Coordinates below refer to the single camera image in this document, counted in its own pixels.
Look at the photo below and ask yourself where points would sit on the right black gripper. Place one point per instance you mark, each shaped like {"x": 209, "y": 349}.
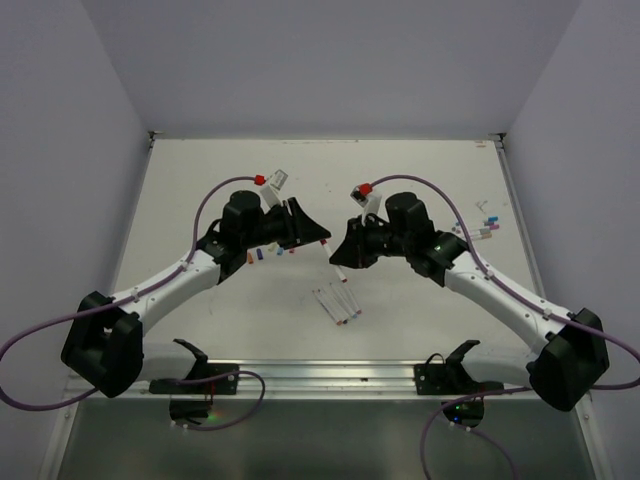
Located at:
{"x": 353, "y": 251}

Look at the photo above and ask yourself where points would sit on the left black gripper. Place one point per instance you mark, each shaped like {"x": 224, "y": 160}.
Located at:
{"x": 299, "y": 229}

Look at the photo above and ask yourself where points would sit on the red capped marker pen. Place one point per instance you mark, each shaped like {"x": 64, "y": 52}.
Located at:
{"x": 339, "y": 272}

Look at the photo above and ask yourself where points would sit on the pink capped marker pen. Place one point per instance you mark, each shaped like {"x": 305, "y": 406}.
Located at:
{"x": 351, "y": 298}

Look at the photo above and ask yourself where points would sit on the orange marker pen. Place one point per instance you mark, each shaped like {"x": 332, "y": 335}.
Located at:
{"x": 327, "y": 306}

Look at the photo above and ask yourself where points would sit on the light blue capped marker pen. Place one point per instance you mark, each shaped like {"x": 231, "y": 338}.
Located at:
{"x": 345, "y": 300}

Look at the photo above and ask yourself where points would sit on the grey marker pen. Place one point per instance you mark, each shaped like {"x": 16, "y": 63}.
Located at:
{"x": 481, "y": 232}

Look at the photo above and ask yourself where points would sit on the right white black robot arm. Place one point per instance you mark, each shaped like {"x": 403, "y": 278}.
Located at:
{"x": 566, "y": 355}

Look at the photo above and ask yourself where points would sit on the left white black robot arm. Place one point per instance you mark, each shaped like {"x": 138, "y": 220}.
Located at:
{"x": 106, "y": 343}

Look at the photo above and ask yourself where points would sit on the right controller box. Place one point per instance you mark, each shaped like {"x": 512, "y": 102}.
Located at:
{"x": 467, "y": 414}

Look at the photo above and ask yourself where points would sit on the controller box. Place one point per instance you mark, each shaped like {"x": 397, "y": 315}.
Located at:
{"x": 467, "y": 414}
{"x": 192, "y": 414}

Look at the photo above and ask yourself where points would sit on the left controller box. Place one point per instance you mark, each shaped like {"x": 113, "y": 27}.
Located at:
{"x": 192, "y": 414}

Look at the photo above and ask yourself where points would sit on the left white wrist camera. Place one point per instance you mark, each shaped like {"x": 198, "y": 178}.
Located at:
{"x": 271, "y": 189}

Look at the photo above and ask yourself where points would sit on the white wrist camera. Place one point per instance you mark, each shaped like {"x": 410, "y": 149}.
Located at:
{"x": 271, "y": 189}
{"x": 368, "y": 198}

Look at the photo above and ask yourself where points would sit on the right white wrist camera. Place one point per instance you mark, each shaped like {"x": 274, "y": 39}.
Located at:
{"x": 368, "y": 198}

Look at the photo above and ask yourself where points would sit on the aluminium mounting rail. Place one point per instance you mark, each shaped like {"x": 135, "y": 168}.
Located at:
{"x": 320, "y": 377}

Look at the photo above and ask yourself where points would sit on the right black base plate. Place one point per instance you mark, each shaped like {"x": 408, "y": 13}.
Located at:
{"x": 439, "y": 376}

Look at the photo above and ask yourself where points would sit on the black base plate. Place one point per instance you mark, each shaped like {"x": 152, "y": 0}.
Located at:
{"x": 205, "y": 379}
{"x": 439, "y": 376}

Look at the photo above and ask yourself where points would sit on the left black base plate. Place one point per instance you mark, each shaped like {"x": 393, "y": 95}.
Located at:
{"x": 205, "y": 379}

